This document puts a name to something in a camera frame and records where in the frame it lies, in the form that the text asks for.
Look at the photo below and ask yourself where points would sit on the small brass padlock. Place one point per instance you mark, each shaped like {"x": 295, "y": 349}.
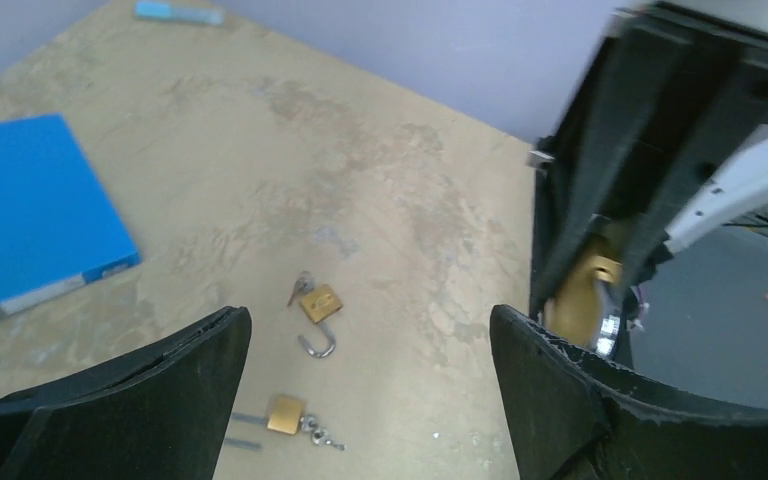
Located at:
{"x": 318, "y": 302}
{"x": 289, "y": 416}

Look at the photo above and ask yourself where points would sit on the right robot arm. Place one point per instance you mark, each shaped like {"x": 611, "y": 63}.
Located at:
{"x": 739, "y": 185}

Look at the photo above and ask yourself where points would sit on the light blue marker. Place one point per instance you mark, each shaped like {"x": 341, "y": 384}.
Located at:
{"x": 160, "y": 11}

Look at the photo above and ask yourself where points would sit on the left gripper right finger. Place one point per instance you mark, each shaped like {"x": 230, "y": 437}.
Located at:
{"x": 574, "y": 415}

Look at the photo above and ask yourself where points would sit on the blue folder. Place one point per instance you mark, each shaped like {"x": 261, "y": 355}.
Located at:
{"x": 59, "y": 231}

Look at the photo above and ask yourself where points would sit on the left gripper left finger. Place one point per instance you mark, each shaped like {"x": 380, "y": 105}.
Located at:
{"x": 158, "y": 412}

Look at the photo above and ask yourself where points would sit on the large brass padlock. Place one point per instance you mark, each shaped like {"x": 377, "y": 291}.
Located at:
{"x": 583, "y": 311}

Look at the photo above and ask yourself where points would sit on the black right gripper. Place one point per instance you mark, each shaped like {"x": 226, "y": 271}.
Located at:
{"x": 672, "y": 95}

